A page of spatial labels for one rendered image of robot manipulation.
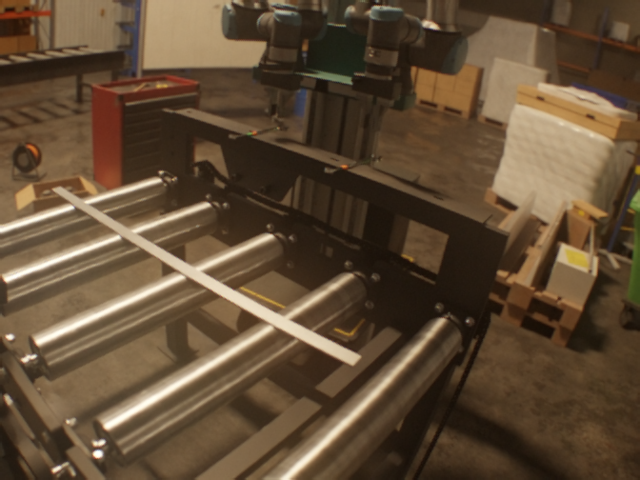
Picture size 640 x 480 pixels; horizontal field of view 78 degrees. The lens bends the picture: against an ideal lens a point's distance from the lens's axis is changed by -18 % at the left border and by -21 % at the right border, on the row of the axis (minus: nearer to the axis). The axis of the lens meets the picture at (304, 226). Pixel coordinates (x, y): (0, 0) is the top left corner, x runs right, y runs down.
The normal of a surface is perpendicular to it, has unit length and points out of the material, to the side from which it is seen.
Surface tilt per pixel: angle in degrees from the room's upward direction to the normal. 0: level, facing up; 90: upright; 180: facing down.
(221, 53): 90
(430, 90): 90
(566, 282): 90
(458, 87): 90
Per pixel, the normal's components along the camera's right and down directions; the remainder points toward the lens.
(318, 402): 0.11, -0.89
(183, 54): 0.45, 0.44
